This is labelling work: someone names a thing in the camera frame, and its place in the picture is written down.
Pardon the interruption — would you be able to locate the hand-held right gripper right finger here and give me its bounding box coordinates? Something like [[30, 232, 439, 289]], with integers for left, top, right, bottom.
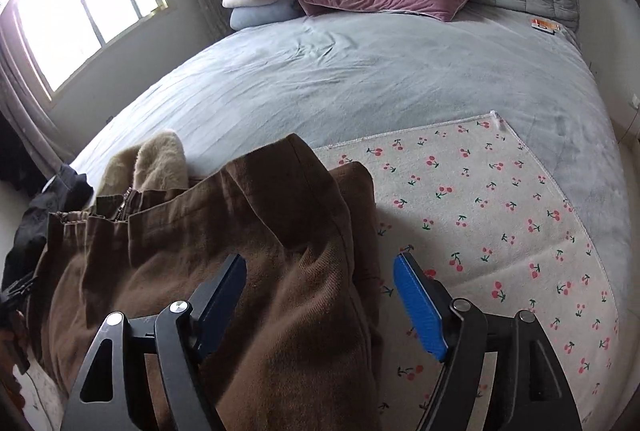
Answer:
[[392, 252, 583, 431]]

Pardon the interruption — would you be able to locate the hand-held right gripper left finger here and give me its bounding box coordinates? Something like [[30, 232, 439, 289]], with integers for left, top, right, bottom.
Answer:
[[60, 253, 248, 431]]

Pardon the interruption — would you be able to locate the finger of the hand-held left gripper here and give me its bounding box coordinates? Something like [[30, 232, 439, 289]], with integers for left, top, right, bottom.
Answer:
[[0, 277, 35, 312]]

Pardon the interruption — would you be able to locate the brown coat with fleece collar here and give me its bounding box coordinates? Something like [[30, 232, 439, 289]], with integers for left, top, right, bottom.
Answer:
[[27, 130, 384, 431]]

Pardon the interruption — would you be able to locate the black folded garment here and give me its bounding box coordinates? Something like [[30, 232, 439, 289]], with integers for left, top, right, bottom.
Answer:
[[0, 163, 94, 293]]

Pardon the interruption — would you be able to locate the bed with grey sheet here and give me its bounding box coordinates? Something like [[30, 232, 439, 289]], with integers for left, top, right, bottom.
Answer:
[[70, 3, 622, 282]]

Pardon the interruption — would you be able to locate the light blue folded blanket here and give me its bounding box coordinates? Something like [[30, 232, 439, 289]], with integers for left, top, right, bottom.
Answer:
[[229, 1, 307, 32]]

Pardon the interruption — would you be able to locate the window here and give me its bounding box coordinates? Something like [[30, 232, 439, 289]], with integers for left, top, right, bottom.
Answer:
[[14, 0, 169, 95]]

